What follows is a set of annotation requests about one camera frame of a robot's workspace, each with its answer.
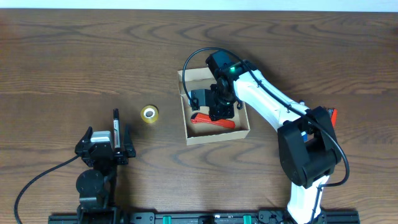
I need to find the black marker pen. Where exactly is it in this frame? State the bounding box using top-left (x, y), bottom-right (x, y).
top-left (113, 108), bottom-right (121, 149)

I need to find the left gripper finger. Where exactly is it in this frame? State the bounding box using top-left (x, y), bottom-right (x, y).
top-left (123, 124), bottom-right (134, 154)
top-left (77, 126), bottom-right (93, 149)

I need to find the open cardboard box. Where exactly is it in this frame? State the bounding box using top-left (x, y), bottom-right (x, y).
top-left (178, 67), bottom-right (250, 146)

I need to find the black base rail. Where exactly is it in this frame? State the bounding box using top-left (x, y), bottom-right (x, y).
top-left (48, 208), bottom-right (361, 224)

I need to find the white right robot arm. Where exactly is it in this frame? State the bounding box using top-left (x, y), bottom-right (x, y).
top-left (206, 49), bottom-right (349, 223)

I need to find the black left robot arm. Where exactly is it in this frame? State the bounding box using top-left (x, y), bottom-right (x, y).
top-left (75, 126), bottom-right (136, 224)

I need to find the blue marker pen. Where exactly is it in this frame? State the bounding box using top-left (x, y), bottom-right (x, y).
top-left (298, 100), bottom-right (308, 142)

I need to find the red black stapler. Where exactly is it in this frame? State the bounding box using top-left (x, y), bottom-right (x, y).
top-left (326, 108), bottom-right (338, 127)

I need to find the yellow tape roll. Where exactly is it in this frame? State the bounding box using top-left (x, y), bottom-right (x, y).
top-left (141, 105), bottom-right (159, 123)

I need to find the orange utility knife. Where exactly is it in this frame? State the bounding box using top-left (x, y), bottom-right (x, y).
top-left (190, 113), bottom-right (236, 129)

